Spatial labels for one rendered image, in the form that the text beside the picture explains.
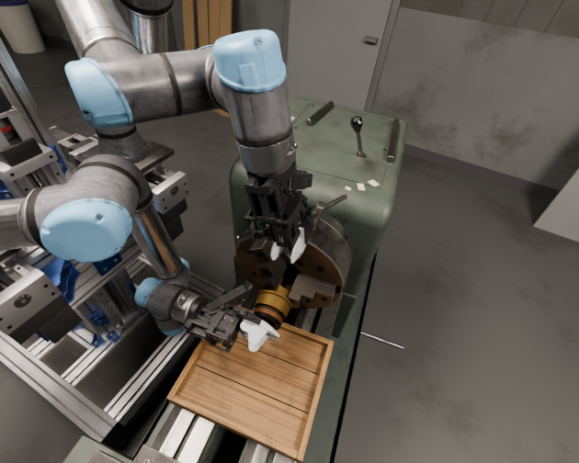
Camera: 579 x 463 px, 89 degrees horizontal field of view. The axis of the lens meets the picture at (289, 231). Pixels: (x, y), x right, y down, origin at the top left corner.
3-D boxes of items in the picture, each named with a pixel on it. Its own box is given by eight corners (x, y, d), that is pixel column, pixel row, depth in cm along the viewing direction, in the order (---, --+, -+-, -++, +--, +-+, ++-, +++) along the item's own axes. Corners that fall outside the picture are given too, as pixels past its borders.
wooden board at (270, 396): (225, 306, 97) (224, 299, 94) (332, 346, 90) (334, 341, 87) (169, 402, 77) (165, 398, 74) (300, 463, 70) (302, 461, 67)
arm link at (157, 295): (157, 287, 81) (149, 268, 75) (192, 300, 79) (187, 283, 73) (137, 311, 76) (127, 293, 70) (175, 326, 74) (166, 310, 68)
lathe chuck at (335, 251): (242, 257, 100) (259, 189, 76) (326, 298, 98) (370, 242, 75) (229, 277, 94) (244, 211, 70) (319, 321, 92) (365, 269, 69)
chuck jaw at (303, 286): (301, 263, 81) (344, 276, 78) (300, 275, 84) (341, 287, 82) (288, 296, 73) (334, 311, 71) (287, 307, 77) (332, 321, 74)
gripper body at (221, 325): (232, 355, 70) (187, 335, 72) (247, 322, 75) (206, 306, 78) (229, 340, 64) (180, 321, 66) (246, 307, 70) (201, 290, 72)
